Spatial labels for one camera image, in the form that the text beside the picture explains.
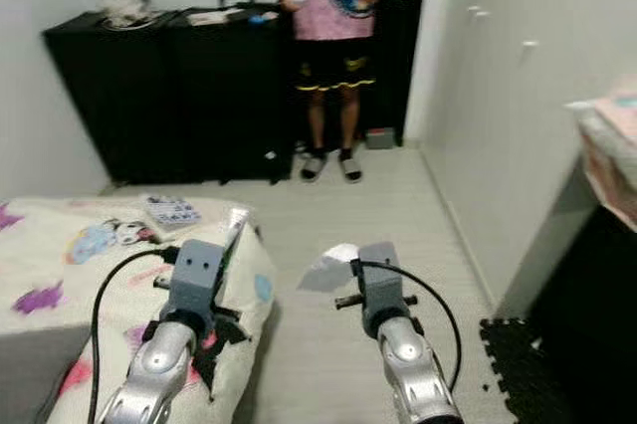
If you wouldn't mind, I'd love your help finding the grey fabric pillow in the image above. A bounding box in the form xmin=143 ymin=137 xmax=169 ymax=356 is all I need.
xmin=0 ymin=322 xmax=76 ymax=424

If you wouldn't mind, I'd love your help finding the crumpled clear plastic wrapper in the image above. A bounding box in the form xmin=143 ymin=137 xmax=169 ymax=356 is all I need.
xmin=224 ymin=207 xmax=252 ymax=246

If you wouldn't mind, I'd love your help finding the small grey floor box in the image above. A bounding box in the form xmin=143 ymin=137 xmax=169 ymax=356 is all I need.
xmin=365 ymin=128 xmax=396 ymax=149

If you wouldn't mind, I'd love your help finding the black foam floor mat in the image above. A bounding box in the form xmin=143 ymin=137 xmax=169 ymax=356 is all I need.
xmin=480 ymin=318 xmax=573 ymax=424

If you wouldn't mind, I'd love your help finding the white wardrobe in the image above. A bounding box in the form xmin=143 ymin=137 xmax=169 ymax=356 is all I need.
xmin=403 ymin=0 xmax=637 ymax=320

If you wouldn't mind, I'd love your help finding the black storage cabinet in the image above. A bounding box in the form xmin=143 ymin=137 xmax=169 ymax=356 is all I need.
xmin=167 ymin=8 xmax=295 ymax=184
xmin=43 ymin=11 xmax=190 ymax=186

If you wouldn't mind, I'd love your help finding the pink white desk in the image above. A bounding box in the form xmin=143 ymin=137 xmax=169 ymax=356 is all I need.
xmin=564 ymin=86 xmax=637 ymax=231

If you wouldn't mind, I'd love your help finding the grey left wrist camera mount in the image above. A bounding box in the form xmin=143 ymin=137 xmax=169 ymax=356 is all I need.
xmin=171 ymin=240 xmax=227 ymax=318

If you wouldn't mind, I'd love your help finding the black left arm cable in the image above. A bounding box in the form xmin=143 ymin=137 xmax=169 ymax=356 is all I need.
xmin=88 ymin=248 xmax=178 ymax=424

